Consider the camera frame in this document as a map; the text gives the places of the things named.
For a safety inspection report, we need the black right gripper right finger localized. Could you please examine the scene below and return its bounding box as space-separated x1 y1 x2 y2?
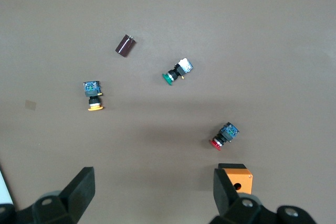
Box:
209 168 262 224

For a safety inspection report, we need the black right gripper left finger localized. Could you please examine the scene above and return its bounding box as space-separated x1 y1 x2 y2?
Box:
31 166 96 224

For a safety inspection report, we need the yellow push button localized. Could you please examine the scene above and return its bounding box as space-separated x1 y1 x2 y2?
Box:
82 80 105 112

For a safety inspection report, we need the red push button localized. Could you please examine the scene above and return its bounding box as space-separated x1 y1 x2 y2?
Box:
208 122 240 152

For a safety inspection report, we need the green push button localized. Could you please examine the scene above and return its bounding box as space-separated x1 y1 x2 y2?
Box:
162 57 194 87

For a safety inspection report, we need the orange box with black base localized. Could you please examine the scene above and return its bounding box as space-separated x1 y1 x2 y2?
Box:
218 163 254 195

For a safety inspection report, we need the dark red capacitor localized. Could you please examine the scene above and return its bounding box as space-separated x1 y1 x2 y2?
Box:
115 34 137 58

